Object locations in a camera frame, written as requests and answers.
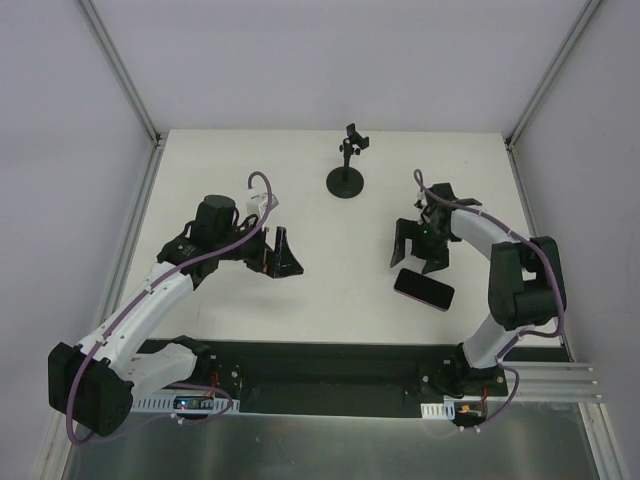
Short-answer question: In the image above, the purple smartphone black screen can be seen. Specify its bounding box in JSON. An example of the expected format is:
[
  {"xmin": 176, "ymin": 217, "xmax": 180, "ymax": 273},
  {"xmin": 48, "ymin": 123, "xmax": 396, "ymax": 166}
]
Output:
[{"xmin": 394, "ymin": 269, "xmax": 455, "ymax": 311}]

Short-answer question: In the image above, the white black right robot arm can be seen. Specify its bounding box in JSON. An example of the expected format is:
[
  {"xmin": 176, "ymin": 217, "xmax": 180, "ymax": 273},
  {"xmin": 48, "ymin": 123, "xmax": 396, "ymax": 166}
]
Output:
[{"xmin": 390, "ymin": 183, "xmax": 566, "ymax": 398}]

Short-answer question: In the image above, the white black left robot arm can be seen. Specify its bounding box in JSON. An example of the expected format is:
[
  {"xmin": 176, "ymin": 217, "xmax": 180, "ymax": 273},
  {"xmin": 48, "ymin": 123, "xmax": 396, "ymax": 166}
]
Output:
[{"xmin": 48, "ymin": 192, "xmax": 304, "ymax": 445}]

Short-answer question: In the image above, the black phone stand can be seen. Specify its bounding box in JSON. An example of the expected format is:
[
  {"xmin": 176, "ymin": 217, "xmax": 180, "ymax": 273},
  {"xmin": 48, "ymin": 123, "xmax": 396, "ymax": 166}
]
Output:
[{"xmin": 326, "ymin": 123, "xmax": 370, "ymax": 199}]

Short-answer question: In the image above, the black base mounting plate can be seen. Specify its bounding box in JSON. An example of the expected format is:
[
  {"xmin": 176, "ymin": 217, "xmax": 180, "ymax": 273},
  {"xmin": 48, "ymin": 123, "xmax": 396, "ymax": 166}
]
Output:
[{"xmin": 134, "ymin": 339, "xmax": 574, "ymax": 416}]

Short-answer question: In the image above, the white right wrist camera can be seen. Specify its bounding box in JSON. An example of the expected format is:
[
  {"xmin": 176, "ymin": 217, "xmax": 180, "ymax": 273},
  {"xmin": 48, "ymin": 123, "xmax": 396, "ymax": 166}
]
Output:
[{"xmin": 414, "ymin": 195, "xmax": 429, "ymax": 212}]

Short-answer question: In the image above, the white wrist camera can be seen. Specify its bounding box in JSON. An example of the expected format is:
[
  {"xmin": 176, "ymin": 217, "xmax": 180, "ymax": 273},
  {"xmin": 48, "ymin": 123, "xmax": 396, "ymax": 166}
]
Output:
[
  {"xmin": 414, "ymin": 195, "xmax": 429, "ymax": 212},
  {"xmin": 246, "ymin": 188, "xmax": 279, "ymax": 219}
]

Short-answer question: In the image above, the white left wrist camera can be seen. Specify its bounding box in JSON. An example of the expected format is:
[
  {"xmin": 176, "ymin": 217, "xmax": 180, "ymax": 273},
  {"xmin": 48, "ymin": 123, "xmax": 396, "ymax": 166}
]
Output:
[{"xmin": 246, "ymin": 188, "xmax": 279, "ymax": 219}]

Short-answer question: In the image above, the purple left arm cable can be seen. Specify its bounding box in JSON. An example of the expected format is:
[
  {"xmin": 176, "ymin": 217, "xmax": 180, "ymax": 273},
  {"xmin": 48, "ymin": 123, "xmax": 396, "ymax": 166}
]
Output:
[{"xmin": 64, "ymin": 172, "xmax": 276, "ymax": 446}]

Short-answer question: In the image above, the aluminium frame post right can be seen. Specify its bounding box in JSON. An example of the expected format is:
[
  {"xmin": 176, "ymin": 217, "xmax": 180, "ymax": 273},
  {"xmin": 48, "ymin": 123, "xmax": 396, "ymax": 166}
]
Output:
[{"xmin": 505, "ymin": 0, "xmax": 606, "ymax": 151}]

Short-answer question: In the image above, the aluminium frame post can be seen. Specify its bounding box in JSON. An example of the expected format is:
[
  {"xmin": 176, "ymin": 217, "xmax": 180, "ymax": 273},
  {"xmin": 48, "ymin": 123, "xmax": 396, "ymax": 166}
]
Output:
[
  {"xmin": 76, "ymin": 0, "xmax": 164, "ymax": 147},
  {"xmin": 505, "ymin": 0, "xmax": 606, "ymax": 151}
]

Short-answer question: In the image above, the aluminium frame post left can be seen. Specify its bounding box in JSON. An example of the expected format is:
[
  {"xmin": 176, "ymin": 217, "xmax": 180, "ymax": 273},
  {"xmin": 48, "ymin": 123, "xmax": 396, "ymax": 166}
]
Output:
[{"xmin": 76, "ymin": 0, "xmax": 164, "ymax": 147}]

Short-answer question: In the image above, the white right cable duct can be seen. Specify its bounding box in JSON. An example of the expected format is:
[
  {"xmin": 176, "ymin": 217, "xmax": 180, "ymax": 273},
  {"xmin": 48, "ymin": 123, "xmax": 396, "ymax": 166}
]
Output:
[{"xmin": 420, "ymin": 401, "xmax": 455, "ymax": 421}]

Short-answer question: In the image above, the white cable duct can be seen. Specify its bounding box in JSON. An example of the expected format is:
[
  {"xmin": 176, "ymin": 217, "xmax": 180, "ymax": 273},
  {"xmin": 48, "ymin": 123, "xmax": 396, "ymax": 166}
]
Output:
[
  {"xmin": 420, "ymin": 401, "xmax": 455, "ymax": 421},
  {"xmin": 131, "ymin": 393, "xmax": 240, "ymax": 415}
]

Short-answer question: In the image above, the aluminium extrusion rail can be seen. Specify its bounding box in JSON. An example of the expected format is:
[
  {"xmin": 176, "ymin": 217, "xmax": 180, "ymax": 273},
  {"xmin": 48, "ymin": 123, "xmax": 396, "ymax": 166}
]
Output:
[{"xmin": 505, "ymin": 362, "xmax": 604, "ymax": 404}]

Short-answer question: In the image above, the white left cable duct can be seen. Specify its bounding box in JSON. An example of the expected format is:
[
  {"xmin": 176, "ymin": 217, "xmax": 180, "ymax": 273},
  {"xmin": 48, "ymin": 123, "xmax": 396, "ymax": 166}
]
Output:
[{"xmin": 131, "ymin": 393, "xmax": 240, "ymax": 415}]

